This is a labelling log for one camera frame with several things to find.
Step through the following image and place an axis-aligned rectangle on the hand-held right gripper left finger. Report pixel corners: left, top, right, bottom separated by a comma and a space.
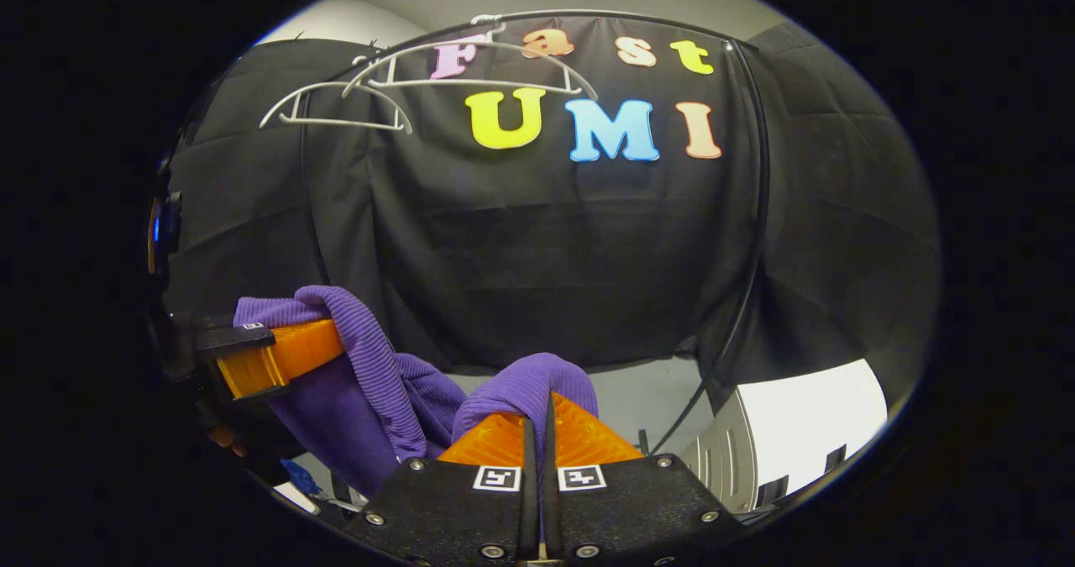
344, 413, 538, 567

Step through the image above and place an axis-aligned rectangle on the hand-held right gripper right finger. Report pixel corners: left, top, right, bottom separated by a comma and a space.
542, 392, 746, 567

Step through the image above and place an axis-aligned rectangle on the purple corduroy jacket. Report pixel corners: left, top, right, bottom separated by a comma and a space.
233, 286, 601, 501

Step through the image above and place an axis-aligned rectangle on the white clothes hanger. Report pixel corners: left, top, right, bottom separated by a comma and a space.
343, 14, 599, 102
260, 80, 414, 135

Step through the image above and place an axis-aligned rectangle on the black clothes rack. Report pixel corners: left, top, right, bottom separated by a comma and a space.
298, 8, 772, 459

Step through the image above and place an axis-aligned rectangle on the white cabinet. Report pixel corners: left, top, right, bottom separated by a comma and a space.
680, 359, 889, 513

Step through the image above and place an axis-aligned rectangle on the black backdrop cloth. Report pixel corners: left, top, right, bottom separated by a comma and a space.
160, 13, 941, 417

